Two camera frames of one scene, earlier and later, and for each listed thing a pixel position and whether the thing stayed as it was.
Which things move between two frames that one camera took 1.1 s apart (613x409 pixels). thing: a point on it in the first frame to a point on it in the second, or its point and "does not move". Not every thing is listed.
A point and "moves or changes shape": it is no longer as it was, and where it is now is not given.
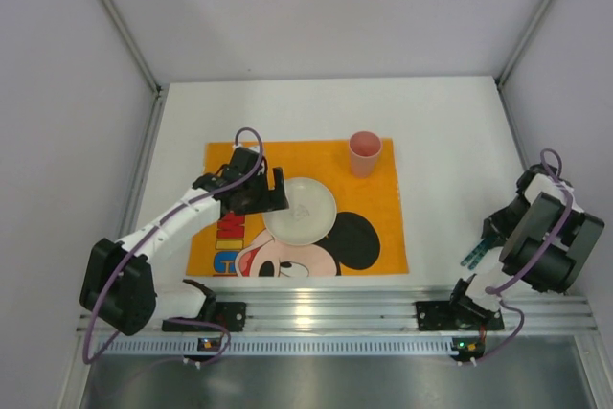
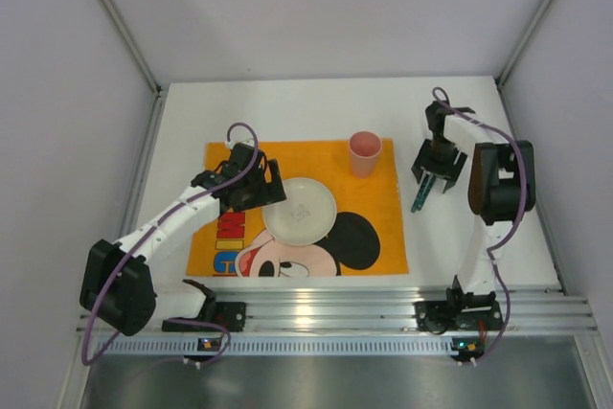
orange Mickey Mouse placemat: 367,238 does not move
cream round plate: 310,216 does not move
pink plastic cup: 365,148 does not move
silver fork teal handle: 479,256 moves or changes shape
